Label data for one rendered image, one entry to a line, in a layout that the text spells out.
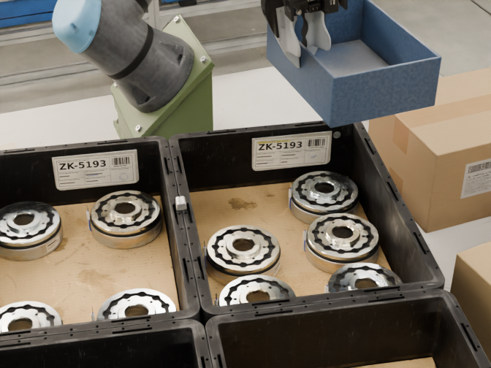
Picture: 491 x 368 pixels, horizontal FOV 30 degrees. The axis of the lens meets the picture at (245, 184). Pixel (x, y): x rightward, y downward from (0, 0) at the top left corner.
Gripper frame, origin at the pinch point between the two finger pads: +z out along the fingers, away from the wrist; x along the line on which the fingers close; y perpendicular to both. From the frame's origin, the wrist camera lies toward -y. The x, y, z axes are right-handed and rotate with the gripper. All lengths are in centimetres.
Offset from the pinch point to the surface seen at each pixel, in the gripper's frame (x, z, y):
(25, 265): -39.8, 26.8, -6.3
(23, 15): -24, 75, -196
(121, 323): -30.5, 17.7, 19.9
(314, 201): 2.7, 26.8, -3.1
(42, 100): -24, 110, -199
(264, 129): -0.7, 19.5, -14.0
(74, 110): -24, 41, -68
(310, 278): -3.1, 29.5, 9.4
